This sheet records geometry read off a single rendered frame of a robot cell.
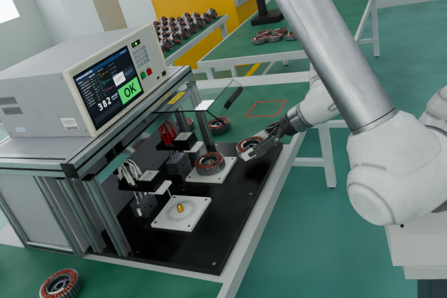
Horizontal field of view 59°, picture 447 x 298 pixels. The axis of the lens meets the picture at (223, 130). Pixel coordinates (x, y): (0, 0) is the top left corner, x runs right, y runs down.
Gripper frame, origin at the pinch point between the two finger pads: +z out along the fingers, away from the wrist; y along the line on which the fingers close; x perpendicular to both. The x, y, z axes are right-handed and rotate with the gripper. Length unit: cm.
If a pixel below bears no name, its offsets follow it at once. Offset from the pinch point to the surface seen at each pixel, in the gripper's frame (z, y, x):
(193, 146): 14.5, -7.2, 13.8
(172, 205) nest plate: 19.5, -29.2, 5.4
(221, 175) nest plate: 10.2, -11.7, 0.1
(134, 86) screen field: 7.6, -16.6, 43.4
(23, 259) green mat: 60, -57, 25
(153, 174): 14.0, -30.6, 18.3
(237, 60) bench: 55, 126, 20
